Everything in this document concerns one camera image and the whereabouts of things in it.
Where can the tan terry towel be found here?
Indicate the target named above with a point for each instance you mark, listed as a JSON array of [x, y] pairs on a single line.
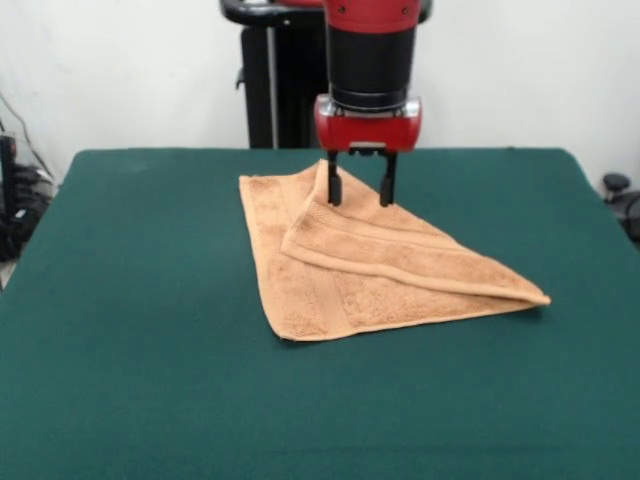
[[350, 280]]

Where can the black upright device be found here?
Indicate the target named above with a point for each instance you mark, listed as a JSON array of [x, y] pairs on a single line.
[[7, 170]]

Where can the dark green table cloth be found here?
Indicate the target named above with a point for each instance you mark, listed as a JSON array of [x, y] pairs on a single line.
[[125, 325]]

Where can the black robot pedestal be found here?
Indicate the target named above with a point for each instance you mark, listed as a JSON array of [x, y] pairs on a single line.
[[285, 100]]

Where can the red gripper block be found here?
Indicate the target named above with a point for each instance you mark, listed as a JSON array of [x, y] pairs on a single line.
[[367, 132]]

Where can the grey office chair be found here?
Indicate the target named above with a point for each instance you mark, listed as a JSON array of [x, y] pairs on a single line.
[[616, 182]]

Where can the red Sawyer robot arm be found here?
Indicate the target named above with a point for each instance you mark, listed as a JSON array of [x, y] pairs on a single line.
[[372, 50]]

